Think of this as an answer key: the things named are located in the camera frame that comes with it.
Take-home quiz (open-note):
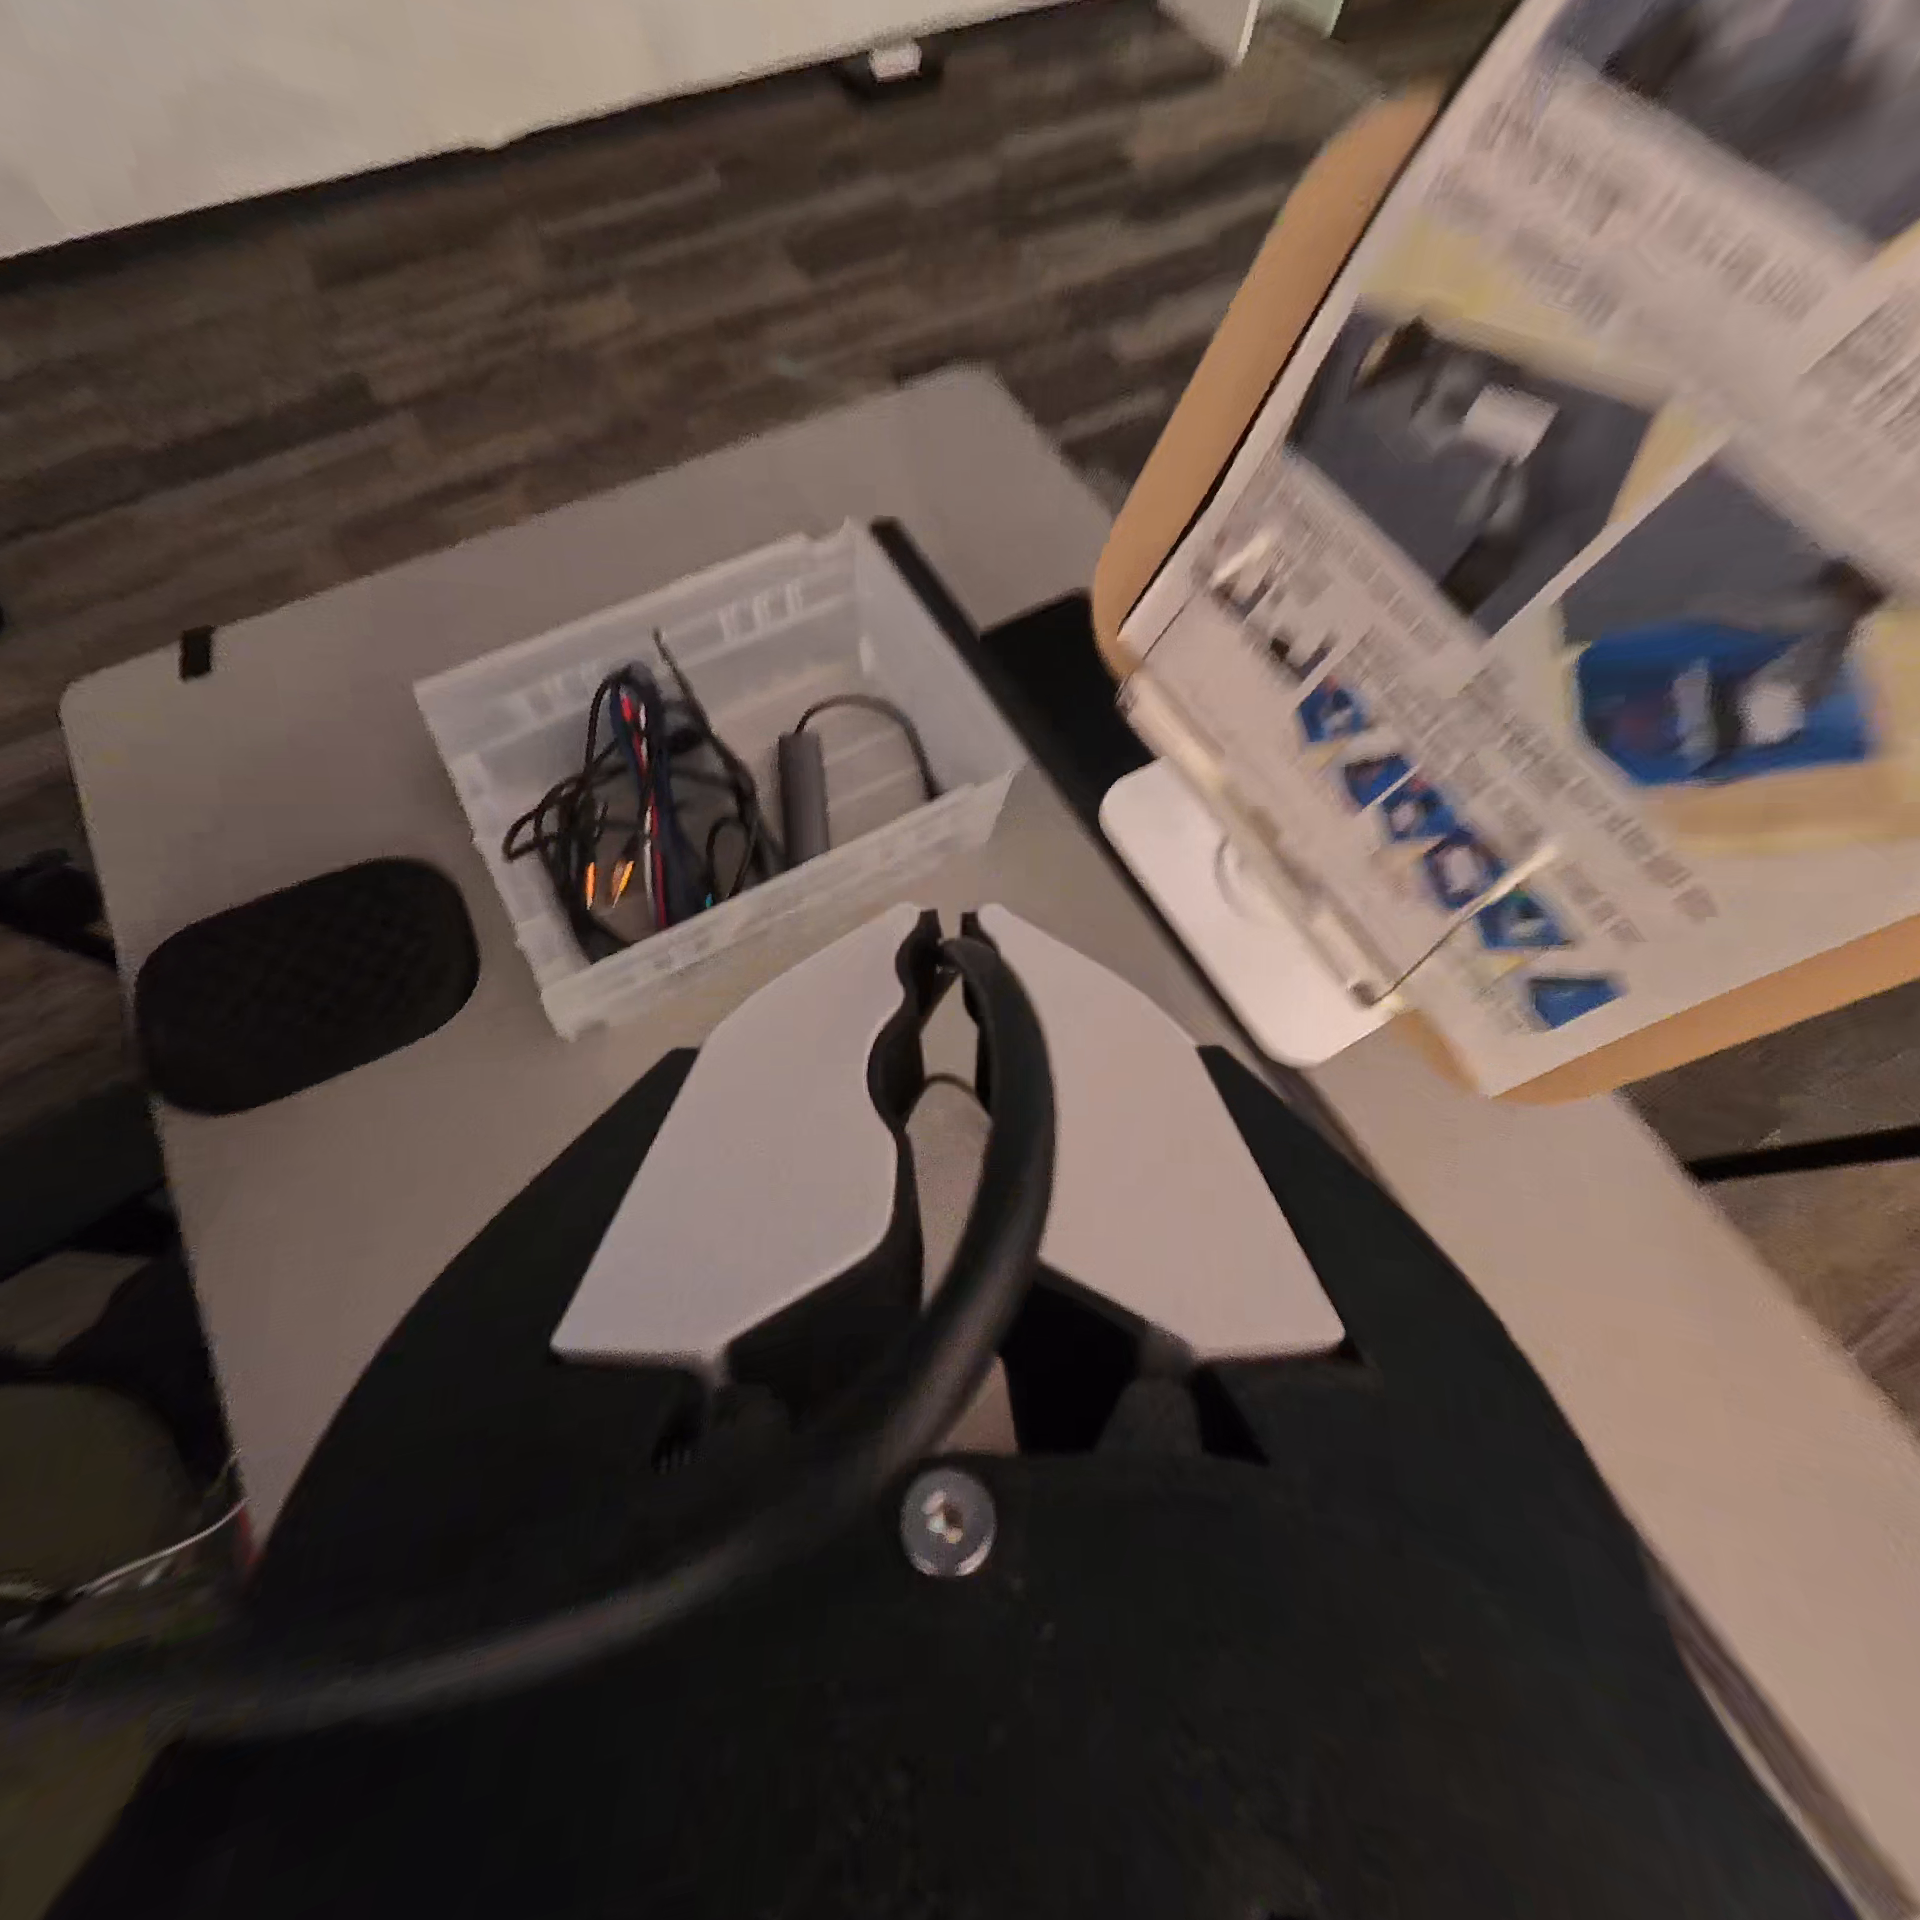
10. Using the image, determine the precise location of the white metal document stand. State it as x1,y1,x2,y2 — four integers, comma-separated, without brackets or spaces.
1099,661,1567,1069

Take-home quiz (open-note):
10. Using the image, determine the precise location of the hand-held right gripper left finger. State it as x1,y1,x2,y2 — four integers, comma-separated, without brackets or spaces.
548,901,929,1443

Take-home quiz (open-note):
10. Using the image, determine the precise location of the black wrist rest pad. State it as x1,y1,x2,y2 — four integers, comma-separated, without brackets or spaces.
135,858,482,1116

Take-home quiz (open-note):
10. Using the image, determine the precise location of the printed instruction sheet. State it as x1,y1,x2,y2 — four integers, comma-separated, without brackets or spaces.
1117,0,1920,1097

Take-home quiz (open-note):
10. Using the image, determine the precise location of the clear plastic bin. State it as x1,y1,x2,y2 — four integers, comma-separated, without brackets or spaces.
412,516,1022,1045

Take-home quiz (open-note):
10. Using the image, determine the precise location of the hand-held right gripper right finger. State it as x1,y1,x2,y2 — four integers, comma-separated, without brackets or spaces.
977,903,1346,1365

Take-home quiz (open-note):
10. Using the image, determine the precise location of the tangle of assorted cables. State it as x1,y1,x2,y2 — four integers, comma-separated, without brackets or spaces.
502,631,782,963

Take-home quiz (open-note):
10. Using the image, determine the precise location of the person's leg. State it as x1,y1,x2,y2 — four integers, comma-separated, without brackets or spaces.
0,1381,212,1594

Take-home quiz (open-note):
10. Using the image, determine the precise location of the grey hub black lead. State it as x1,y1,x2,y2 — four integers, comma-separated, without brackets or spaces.
787,692,945,804

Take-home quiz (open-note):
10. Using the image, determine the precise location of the black hub usb cable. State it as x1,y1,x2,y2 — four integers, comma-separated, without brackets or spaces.
0,907,1058,1748

